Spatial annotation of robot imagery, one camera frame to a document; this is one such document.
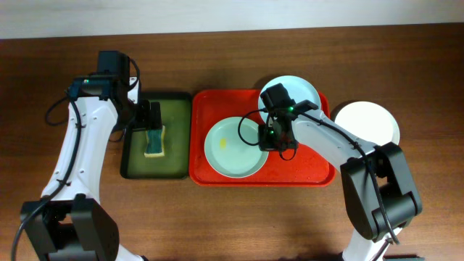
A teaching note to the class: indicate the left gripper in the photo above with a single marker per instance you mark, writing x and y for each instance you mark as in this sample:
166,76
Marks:
151,118

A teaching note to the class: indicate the red plastic tray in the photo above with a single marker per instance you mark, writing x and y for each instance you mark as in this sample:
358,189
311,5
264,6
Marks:
307,168

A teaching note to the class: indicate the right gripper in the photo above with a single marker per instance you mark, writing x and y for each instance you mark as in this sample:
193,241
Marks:
264,144

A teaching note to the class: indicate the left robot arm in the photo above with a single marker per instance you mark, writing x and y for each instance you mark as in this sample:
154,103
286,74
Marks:
68,222

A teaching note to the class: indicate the white plate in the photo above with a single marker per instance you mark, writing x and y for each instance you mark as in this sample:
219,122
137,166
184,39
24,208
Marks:
368,121

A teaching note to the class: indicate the light blue plate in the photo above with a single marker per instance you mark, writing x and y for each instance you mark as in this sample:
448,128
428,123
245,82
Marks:
298,89

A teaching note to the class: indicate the dark green tray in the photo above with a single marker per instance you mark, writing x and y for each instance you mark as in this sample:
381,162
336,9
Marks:
175,108

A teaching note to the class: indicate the light green plate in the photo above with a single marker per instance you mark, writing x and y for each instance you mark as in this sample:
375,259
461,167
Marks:
227,154

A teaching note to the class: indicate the green yellow sponge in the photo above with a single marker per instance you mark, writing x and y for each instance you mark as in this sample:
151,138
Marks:
155,143

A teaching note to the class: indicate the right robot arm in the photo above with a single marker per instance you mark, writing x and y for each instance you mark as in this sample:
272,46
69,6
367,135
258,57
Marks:
380,194

